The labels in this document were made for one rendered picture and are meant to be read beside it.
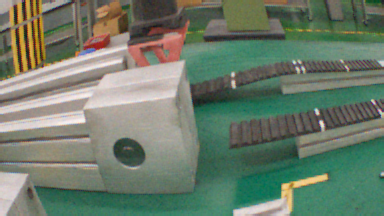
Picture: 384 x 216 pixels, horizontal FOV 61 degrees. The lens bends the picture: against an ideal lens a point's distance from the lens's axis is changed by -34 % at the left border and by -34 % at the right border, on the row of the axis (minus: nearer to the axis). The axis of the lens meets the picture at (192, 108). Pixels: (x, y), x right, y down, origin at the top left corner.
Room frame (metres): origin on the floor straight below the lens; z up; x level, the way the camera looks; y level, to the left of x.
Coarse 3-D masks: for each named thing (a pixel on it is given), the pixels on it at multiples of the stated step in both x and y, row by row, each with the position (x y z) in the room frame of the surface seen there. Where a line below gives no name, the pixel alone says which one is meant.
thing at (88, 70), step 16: (112, 48) 0.65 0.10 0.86; (64, 64) 0.65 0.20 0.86; (80, 64) 0.65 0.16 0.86; (96, 64) 0.58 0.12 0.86; (112, 64) 0.57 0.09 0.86; (128, 64) 0.64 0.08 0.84; (16, 80) 0.67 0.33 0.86; (32, 80) 0.61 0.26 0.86; (48, 80) 0.58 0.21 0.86; (64, 80) 0.58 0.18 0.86; (80, 80) 0.58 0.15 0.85; (96, 80) 0.58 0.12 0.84; (0, 96) 0.60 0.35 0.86; (16, 96) 0.60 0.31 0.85; (32, 96) 0.59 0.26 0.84
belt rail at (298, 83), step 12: (336, 72) 0.56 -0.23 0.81; (348, 72) 0.55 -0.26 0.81; (360, 72) 0.55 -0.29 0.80; (372, 72) 0.54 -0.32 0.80; (288, 84) 0.57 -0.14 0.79; (300, 84) 0.57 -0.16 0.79; (312, 84) 0.56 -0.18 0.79; (324, 84) 0.56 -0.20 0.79; (336, 84) 0.56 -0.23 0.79; (348, 84) 0.55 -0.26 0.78; (360, 84) 0.55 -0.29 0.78
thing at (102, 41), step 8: (88, 0) 3.99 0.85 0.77; (88, 8) 3.99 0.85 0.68; (80, 16) 3.49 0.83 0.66; (88, 16) 3.99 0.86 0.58; (80, 24) 3.49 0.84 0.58; (88, 24) 3.99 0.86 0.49; (80, 32) 3.49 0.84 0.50; (128, 32) 4.00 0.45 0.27; (176, 32) 3.50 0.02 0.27; (80, 40) 3.49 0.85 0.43; (88, 40) 3.70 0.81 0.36; (96, 40) 3.61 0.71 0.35; (104, 40) 3.56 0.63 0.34; (112, 40) 3.82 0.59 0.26; (120, 40) 3.71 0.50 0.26; (128, 40) 3.61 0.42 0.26; (80, 48) 3.49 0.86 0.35; (88, 48) 3.51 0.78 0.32; (96, 48) 3.50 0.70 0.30; (104, 48) 3.54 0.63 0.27
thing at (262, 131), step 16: (304, 112) 0.42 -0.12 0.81; (320, 112) 0.41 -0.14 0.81; (336, 112) 0.40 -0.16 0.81; (352, 112) 0.39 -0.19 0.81; (368, 112) 0.38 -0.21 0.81; (240, 128) 0.42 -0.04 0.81; (256, 128) 0.41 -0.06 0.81; (272, 128) 0.40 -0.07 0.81; (288, 128) 0.39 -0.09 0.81; (304, 128) 0.38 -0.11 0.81; (320, 128) 0.37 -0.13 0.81; (240, 144) 0.39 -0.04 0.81
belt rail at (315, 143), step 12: (372, 120) 0.37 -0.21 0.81; (324, 132) 0.38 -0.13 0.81; (336, 132) 0.37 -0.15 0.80; (348, 132) 0.37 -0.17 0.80; (360, 132) 0.37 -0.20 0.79; (372, 132) 0.37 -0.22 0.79; (300, 144) 0.39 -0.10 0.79; (312, 144) 0.38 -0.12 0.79; (324, 144) 0.38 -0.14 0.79; (336, 144) 0.37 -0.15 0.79; (348, 144) 0.37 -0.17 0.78; (300, 156) 0.38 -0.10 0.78
